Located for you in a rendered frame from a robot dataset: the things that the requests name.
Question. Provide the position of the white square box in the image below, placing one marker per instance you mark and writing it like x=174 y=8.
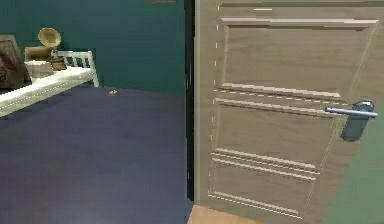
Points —
x=39 y=68

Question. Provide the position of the small yellow object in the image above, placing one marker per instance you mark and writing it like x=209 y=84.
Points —
x=113 y=92

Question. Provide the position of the dark brown wooden box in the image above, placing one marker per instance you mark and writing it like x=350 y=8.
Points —
x=10 y=63

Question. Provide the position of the brass horn gramophone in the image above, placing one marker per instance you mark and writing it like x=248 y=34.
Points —
x=48 y=45

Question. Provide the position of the white bench table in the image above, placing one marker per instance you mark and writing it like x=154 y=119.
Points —
x=50 y=85

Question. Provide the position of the beige wooden panel door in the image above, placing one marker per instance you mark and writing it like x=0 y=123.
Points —
x=266 y=126

